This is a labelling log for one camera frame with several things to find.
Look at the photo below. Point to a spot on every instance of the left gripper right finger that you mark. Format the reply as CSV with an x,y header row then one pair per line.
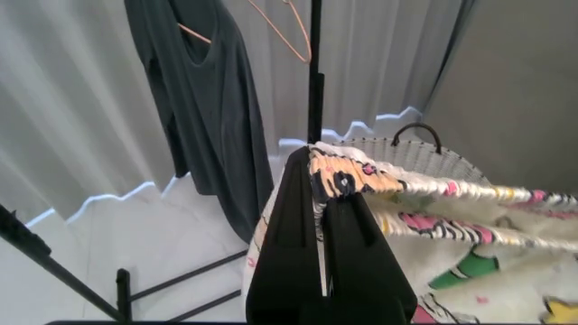
x,y
366,280

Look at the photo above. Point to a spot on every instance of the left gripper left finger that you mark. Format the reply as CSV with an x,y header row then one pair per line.
x,y
289,271

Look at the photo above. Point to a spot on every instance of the black clothes rack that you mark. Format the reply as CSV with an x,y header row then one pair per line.
x,y
315,90

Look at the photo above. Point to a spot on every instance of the white laundry basket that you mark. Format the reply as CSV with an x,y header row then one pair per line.
x,y
420,155

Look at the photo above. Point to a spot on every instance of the cream printed garment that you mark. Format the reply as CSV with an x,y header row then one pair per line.
x,y
474,271

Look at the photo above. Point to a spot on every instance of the pink clothes hanger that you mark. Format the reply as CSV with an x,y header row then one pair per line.
x,y
300,56
194,34

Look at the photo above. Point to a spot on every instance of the white curtain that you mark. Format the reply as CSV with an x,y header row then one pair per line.
x,y
68,90

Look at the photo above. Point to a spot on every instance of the dark grey sleeveless shirt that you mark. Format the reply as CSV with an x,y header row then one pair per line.
x,y
217,113

